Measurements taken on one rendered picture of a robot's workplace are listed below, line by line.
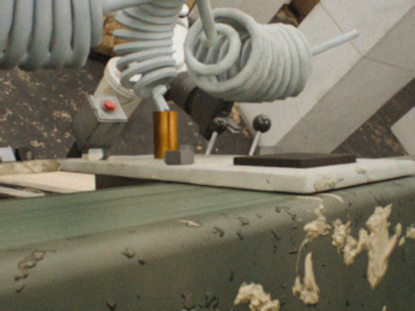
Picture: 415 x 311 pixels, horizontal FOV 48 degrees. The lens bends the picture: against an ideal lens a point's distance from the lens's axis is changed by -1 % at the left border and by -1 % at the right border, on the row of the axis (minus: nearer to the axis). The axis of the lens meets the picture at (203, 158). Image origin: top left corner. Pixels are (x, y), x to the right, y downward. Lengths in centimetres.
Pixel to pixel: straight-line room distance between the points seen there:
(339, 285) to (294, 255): 3
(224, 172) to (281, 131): 344
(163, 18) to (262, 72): 9
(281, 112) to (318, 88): 37
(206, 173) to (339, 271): 7
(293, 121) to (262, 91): 322
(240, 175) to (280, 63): 18
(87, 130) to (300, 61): 133
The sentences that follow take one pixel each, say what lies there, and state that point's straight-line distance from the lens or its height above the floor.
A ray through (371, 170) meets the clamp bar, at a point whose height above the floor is 187.
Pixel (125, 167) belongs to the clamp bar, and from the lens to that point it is 26.
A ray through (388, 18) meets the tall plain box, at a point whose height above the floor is 136.
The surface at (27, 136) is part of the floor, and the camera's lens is 274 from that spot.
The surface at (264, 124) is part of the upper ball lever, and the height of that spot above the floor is 152.
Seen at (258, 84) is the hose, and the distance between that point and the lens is 35.
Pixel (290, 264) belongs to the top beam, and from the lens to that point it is 16.
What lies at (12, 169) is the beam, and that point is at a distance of 139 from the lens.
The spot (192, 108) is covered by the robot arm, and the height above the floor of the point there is 137.
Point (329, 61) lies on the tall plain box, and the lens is 346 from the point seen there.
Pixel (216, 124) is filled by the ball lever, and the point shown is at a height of 142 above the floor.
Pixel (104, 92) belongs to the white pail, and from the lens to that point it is 288.
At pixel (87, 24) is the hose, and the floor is 184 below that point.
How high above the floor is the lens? 196
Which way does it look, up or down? 36 degrees down
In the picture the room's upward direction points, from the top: 41 degrees clockwise
